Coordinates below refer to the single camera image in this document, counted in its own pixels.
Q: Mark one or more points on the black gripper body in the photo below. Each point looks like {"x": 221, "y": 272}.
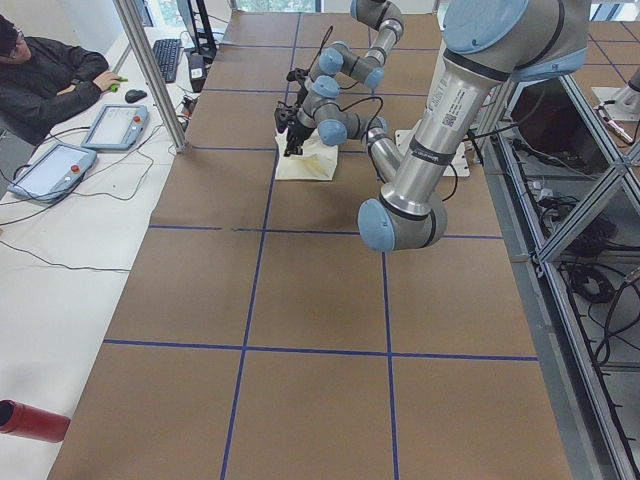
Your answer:
{"x": 301, "y": 94}
{"x": 296, "y": 131}

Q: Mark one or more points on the cream long-sleeve cat shirt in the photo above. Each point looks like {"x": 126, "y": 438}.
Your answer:
{"x": 317, "y": 163}

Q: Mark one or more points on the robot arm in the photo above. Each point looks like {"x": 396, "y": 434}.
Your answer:
{"x": 486, "y": 44}
{"x": 362, "y": 66}

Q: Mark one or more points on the black power adapter box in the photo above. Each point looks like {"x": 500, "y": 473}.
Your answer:
{"x": 197, "y": 72}

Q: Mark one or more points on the black keyboard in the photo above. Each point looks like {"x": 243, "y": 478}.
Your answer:
{"x": 167, "y": 55}

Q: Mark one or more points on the black computer mouse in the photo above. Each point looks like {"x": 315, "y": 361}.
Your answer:
{"x": 134, "y": 95}

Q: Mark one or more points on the far teach pendant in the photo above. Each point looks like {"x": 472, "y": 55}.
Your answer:
{"x": 116, "y": 127}

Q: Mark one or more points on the teach pendant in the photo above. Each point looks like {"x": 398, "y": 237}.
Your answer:
{"x": 116, "y": 127}
{"x": 54, "y": 174}

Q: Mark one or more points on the near teach pendant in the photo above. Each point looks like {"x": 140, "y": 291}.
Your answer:
{"x": 54, "y": 174}

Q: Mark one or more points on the seated person in black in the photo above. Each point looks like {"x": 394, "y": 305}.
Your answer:
{"x": 45, "y": 82}

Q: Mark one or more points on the red bottle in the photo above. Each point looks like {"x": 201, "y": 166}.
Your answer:
{"x": 26, "y": 421}

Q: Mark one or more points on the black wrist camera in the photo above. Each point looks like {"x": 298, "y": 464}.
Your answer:
{"x": 284, "y": 116}
{"x": 298, "y": 75}

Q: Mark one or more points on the aluminium frame post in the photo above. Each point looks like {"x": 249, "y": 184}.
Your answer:
{"x": 135, "y": 32}

